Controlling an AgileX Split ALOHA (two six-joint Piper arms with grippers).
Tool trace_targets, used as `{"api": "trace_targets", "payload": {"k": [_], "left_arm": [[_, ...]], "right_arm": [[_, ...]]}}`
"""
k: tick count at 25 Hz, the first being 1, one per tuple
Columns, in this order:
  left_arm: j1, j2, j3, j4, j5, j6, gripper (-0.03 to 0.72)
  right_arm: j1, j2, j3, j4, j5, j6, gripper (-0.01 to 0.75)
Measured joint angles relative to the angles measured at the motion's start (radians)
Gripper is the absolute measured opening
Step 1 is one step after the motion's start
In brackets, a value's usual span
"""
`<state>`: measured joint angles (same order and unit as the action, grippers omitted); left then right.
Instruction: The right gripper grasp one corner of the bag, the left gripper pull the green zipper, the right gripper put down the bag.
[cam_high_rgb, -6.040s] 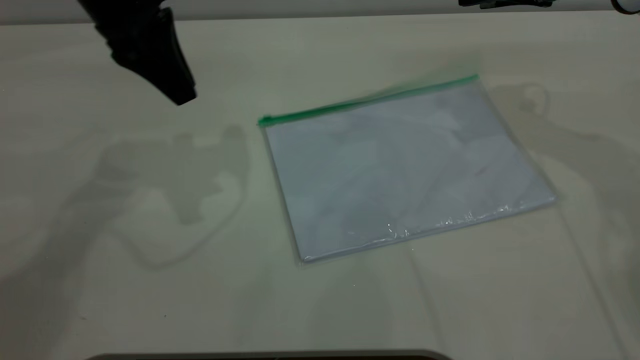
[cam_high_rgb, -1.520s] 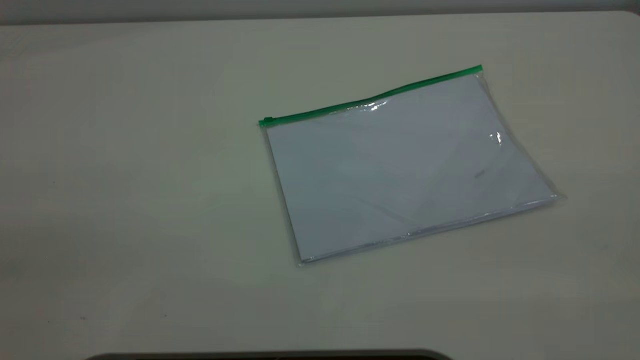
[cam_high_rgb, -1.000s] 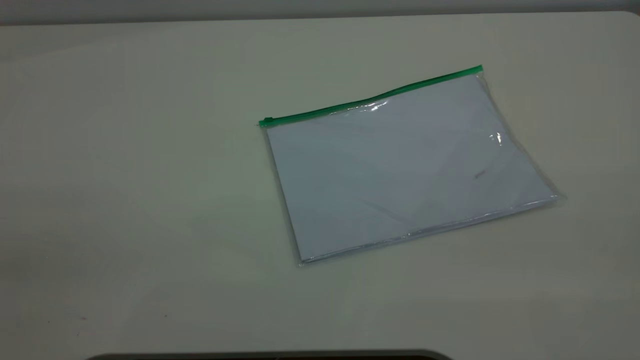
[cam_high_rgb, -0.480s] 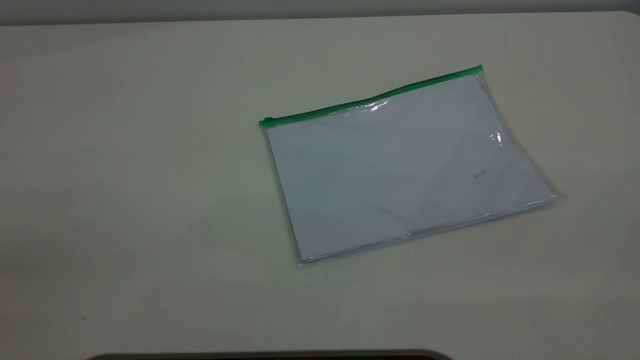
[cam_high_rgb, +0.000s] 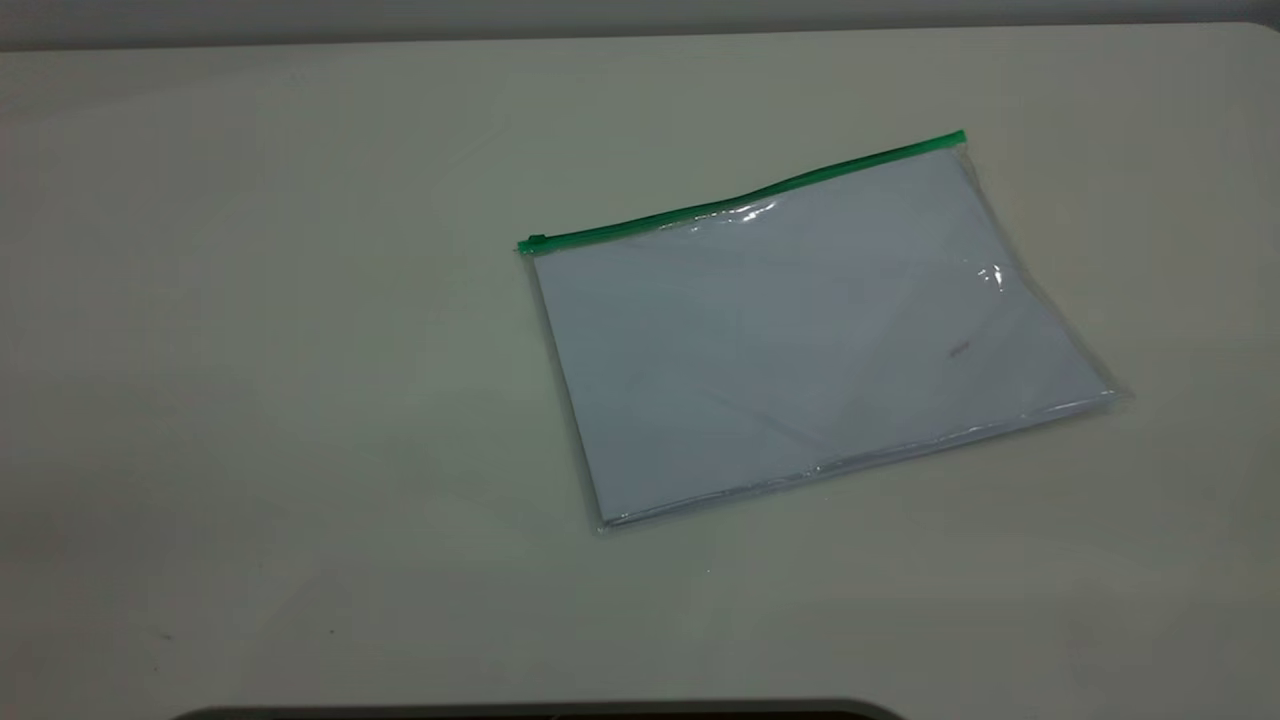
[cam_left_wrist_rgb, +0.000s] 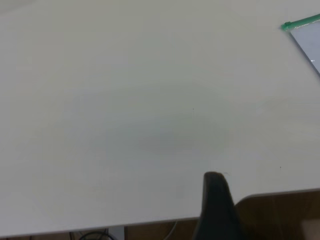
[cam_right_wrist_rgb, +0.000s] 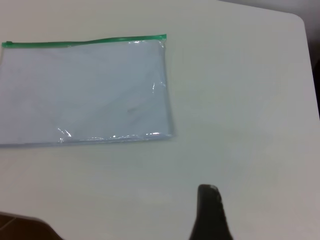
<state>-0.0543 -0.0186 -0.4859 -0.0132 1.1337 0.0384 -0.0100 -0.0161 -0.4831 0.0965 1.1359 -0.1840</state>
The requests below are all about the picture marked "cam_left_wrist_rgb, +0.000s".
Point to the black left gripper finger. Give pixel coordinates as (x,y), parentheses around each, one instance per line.
(215,212)

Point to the clear plastic bag green zip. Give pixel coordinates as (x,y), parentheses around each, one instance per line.
(307,37)

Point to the green zipper slider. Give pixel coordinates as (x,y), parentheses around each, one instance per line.
(286,25)

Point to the white table leg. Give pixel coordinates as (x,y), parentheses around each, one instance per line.
(117,233)

